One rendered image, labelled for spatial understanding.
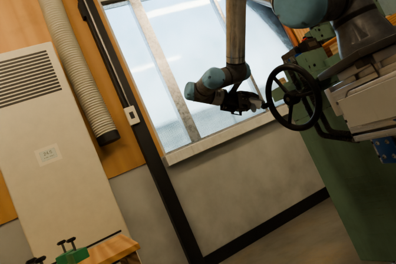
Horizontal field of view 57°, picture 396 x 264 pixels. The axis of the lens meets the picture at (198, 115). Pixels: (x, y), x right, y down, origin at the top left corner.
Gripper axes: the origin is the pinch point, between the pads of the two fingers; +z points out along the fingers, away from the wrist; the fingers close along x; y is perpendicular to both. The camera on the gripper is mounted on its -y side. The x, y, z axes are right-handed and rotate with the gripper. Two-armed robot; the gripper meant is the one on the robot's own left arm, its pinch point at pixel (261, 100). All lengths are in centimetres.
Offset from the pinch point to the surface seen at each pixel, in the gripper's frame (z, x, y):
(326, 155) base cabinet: 36.4, -4.9, 18.8
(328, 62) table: 20.4, 20.7, -12.2
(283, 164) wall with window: 99, -119, -14
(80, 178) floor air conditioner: -60, -105, 15
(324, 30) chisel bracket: 27.5, 14.9, -34.4
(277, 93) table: 19.3, -13.5, -13.4
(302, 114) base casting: 26.3, -6.2, -0.4
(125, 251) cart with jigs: -47, -35, 60
